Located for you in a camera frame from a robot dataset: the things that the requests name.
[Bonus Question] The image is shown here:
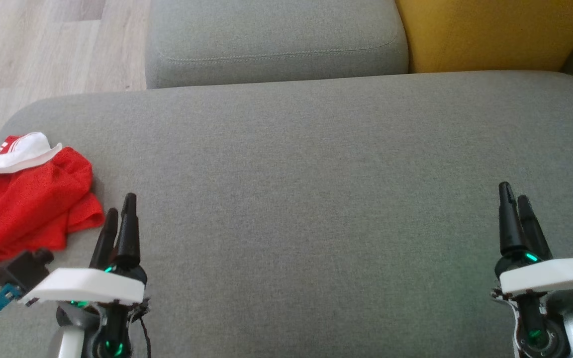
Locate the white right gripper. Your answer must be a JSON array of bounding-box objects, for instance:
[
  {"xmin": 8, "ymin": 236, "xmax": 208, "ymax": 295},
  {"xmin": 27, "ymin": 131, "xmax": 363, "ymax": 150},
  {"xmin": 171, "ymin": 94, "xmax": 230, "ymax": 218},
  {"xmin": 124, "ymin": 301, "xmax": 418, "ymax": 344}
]
[{"xmin": 493, "ymin": 181, "xmax": 573, "ymax": 358}]

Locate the grey sofa back cushion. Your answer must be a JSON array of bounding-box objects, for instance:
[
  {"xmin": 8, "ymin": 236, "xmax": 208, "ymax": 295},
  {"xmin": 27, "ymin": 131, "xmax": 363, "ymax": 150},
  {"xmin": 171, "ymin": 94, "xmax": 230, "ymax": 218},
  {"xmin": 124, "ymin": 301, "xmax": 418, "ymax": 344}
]
[{"xmin": 145, "ymin": 0, "xmax": 410, "ymax": 90}]

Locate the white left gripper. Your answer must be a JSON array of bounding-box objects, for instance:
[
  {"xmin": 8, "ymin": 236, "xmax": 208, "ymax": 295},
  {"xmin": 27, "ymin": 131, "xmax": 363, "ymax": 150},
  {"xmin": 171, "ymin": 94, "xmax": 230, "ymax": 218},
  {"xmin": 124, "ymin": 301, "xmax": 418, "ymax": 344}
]
[{"xmin": 18, "ymin": 193, "xmax": 150, "ymax": 358}]

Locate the yellow sofa cushion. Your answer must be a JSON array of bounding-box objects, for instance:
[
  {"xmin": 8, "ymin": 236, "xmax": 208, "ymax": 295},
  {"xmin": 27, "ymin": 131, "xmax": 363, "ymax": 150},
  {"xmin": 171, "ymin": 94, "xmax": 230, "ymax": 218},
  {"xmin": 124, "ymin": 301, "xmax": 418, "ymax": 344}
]
[{"xmin": 395, "ymin": 0, "xmax": 573, "ymax": 74}]

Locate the grey sofa seat cushion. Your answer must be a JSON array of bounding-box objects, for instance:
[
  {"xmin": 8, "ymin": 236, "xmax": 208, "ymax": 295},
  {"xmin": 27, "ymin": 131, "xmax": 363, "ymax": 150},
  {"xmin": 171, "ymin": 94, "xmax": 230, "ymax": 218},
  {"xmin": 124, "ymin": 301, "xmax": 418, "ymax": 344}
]
[{"xmin": 0, "ymin": 70, "xmax": 573, "ymax": 358}]

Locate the thin black left gripper cable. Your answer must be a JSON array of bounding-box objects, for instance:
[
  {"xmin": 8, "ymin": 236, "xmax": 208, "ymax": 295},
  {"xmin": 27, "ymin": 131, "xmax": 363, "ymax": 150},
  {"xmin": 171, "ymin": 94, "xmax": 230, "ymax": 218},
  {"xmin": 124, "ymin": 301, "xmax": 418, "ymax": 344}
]
[{"xmin": 127, "ymin": 298, "xmax": 153, "ymax": 358}]

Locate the red white sports jersey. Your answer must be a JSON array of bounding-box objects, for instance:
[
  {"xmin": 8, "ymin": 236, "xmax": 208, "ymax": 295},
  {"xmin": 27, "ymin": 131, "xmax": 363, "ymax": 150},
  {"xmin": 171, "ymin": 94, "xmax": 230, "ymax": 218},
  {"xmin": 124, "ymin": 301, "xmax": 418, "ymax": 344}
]
[{"xmin": 0, "ymin": 132, "xmax": 93, "ymax": 239}]

